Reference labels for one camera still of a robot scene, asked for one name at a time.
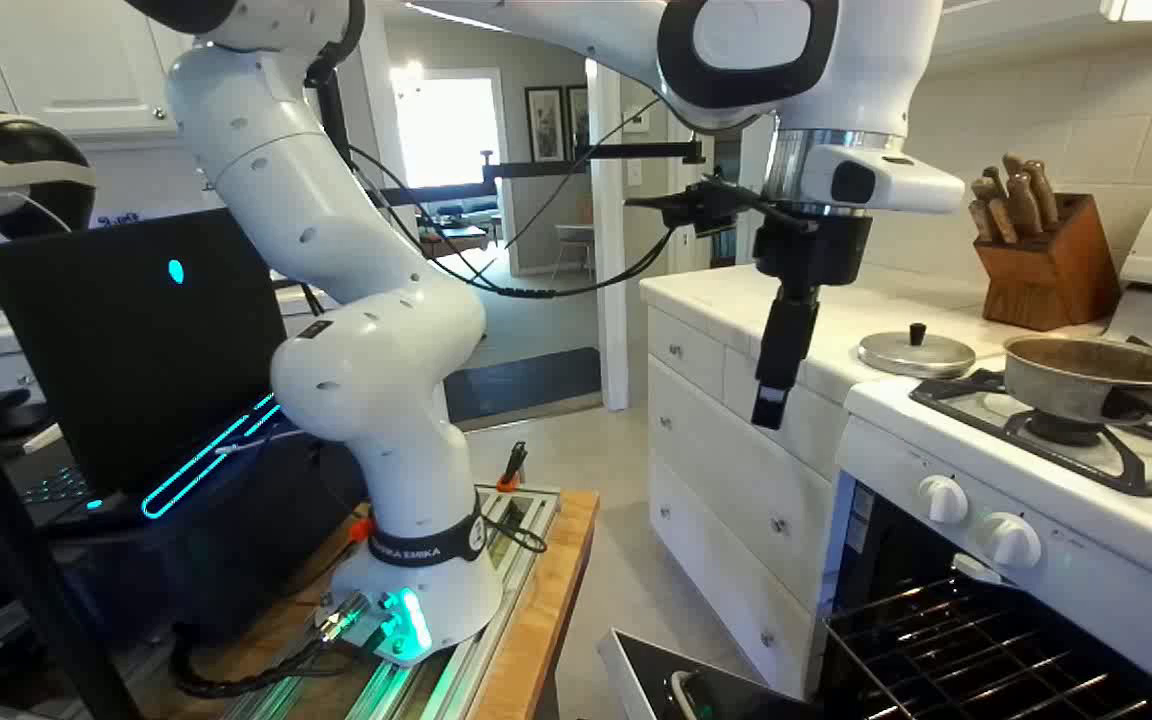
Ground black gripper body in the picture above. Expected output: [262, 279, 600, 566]
[748, 202, 877, 291]

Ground silver pan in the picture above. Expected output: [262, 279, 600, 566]
[999, 331, 1152, 433]

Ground metal oven rack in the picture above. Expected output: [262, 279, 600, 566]
[818, 574, 1152, 720]

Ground black glass oven door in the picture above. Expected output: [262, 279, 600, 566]
[595, 628, 833, 720]

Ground silver pot lid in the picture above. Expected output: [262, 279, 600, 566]
[851, 322, 981, 381]

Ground white kitchen counter cabinet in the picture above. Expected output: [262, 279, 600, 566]
[637, 262, 871, 706]

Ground black burner grate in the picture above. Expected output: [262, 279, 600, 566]
[908, 361, 1152, 501]

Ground white stove knob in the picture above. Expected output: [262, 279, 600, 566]
[913, 471, 976, 534]
[976, 507, 1049, 578]

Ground dark wooden knife block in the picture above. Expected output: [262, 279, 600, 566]
[967, 191, 1125, 337]

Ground black horizontal stand bar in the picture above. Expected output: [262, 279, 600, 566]
[484, 135, 710, 182]

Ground dark blue floor mat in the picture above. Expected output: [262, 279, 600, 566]
[443, 345, 605, 429]

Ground small black burner cap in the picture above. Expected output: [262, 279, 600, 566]
[1019, 410, 1118, 451]

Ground white range hood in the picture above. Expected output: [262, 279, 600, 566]
[929, 0, 1152, 71]

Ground wooden mounting board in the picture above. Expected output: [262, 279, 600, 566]
[172, 483, 605, 720]

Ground white gas stove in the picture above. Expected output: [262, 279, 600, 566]
[833, 168, 1152, 720]

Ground dark equipment box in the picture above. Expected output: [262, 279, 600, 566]
[46, 426, 373, 653]

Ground white black VR headset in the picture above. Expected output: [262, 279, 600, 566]
[0, 114, 100, 249]

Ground black tripod leg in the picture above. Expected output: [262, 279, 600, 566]
[0, 347, 143, 720]

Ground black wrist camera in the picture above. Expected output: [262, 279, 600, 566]
[623, 173, 773, 240]

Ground brown handled knife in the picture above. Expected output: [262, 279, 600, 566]
[971, 165, 1014, 214]
[999, 153, 1049, 243]
[1026, 156, 1068, 232]
[962, 198, 999, 249]

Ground framed wall picture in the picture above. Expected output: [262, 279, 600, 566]
[519, 84, 568, 168]
[562, 80, 593, 156]

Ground red black wire pair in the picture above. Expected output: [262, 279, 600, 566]
[491, 438, 535, 501]

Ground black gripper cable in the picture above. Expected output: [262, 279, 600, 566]
[305, 0, 687, 303]

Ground black base cable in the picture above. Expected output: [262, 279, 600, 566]
[167, 616, 339, 706]

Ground white wall cabinets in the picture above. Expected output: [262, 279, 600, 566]
[0, 0, 201, 146]

